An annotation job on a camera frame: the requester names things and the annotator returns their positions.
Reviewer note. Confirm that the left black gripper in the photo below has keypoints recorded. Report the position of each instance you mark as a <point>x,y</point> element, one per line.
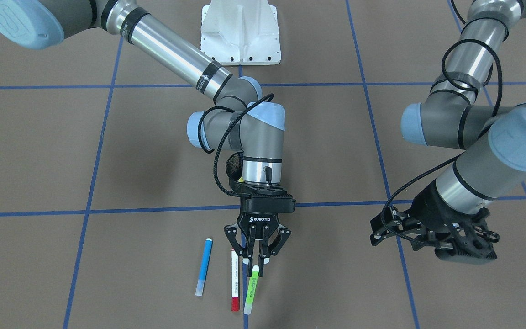
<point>433,208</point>

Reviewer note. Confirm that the blue highlighter pen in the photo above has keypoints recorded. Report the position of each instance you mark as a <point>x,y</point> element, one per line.
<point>204,265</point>

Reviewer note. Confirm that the white marker with red cap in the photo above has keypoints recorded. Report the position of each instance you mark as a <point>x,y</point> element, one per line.
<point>235,284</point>

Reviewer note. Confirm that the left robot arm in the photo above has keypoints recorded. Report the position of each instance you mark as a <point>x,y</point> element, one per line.
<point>463,111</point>

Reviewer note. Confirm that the black mesh pen cup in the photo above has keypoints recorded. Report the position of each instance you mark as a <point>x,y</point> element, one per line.
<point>233,170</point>

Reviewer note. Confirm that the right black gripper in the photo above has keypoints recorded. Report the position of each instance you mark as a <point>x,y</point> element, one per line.
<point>259,221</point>

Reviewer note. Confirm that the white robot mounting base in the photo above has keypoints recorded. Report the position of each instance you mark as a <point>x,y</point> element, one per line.
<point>241,32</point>

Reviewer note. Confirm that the green highlighter pen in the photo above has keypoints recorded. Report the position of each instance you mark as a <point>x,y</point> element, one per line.
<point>251,291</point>

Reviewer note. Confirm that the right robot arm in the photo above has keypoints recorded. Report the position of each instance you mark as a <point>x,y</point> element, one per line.
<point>244,128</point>

